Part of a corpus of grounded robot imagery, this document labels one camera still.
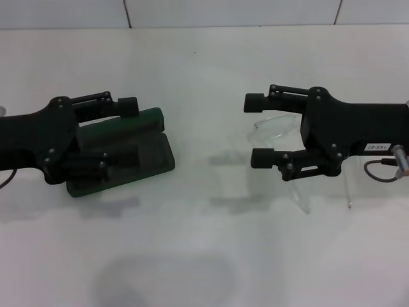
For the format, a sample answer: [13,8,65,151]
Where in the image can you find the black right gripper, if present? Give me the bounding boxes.
[243,84,409,182]

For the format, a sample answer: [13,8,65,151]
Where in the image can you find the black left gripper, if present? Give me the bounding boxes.
[0,91,144,185]

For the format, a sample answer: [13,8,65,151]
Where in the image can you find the clear plastic glasses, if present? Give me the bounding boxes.
[252,113,354,214]

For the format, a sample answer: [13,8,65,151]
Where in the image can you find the green glasses case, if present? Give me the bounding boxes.
[65,107,176,199]

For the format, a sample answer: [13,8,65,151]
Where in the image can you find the left gripper grey cable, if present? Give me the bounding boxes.
[0,168,17,189]

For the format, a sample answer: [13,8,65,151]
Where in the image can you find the gripper grey cable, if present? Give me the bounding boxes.
[364,145,409,184]
[0,168,17,189]

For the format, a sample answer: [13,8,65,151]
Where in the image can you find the right gripper grey cable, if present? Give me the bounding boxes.
[364,145,409,184]

